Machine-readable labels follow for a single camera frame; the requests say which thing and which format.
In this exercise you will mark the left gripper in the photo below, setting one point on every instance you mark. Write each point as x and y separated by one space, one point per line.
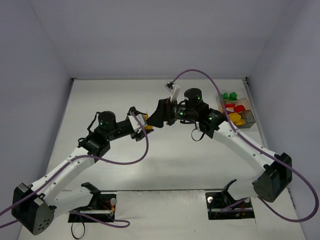
136 135

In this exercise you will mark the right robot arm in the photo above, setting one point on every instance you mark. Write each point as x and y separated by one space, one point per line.
271 177

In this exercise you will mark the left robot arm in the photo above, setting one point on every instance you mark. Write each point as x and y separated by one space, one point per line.
36 205

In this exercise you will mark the yellow striped lego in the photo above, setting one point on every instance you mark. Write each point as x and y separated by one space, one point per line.
241 122

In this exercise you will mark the yellow round printed lego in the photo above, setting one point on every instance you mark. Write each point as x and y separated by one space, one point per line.
234 117

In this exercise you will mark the green sloped lego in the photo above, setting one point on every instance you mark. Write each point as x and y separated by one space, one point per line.
225 96

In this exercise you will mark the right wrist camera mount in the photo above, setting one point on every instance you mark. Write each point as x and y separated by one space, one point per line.
174 90

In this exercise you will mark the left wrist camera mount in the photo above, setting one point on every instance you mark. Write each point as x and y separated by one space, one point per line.
137 121

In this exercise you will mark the green square lego brick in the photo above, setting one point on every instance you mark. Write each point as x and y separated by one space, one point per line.
233 97

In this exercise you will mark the red long lego brick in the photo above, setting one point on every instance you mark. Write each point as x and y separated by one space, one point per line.
239 108

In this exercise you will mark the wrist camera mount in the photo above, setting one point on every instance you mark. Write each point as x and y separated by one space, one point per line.
137 121
174 90

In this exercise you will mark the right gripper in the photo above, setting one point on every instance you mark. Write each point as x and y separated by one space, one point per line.
169 111

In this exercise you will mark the red round flower lego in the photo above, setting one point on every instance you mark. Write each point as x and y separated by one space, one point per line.
229 108

